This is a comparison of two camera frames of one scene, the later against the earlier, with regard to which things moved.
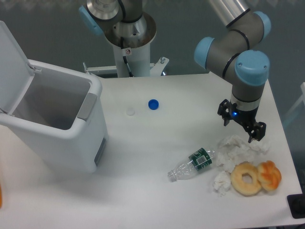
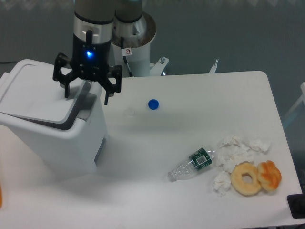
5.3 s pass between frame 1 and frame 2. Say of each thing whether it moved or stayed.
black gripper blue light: moved
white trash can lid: moved
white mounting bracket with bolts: stayed
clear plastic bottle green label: stayed
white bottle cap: stayed
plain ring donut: stayed
